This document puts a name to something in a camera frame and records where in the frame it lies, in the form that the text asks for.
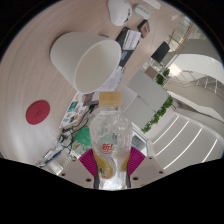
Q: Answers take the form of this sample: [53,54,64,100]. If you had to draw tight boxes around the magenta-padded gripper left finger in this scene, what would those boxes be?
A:
[57,148,98,189]

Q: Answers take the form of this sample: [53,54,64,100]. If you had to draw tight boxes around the flat round red coaster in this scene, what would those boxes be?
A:
[25,100,51,126]

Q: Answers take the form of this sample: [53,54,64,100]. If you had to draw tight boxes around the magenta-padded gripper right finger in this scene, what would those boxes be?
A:
[125,146,166,188]

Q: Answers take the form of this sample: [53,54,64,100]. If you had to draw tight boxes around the black chair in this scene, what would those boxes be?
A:
[150,41,171,64]

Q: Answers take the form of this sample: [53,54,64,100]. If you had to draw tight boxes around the small white oval case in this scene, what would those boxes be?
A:
[132,3,151,20]

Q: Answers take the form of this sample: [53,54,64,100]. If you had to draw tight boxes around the green plants atop cabinet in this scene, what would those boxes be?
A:
[140,95,175,134]

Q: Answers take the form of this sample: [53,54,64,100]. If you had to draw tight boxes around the white card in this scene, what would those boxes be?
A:
[122,29,142,51]

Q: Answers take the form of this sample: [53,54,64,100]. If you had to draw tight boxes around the clear lemon drink bottle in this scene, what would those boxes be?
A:
[89,91,134,190]

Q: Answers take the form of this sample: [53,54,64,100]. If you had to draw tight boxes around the ceiling light strips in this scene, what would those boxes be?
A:
[151,114,219,171]

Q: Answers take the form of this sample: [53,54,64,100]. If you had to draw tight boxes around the black notebook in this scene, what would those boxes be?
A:
[115,26,143,68]

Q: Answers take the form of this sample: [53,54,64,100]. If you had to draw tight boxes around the small red and black box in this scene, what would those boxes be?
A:
[136,19,151,39]

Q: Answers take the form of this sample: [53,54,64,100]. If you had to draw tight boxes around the clear plastic wrapper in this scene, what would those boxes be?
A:
[43,148,64,162]

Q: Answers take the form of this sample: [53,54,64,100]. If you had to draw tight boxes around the white cup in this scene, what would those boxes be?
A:
[49,31,123,94]

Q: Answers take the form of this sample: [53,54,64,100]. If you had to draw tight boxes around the black tangled cables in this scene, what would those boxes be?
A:
[58,113,91,148]

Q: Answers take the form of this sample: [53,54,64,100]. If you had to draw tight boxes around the planter box with green plants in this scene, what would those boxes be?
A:
[153,67,171,86]

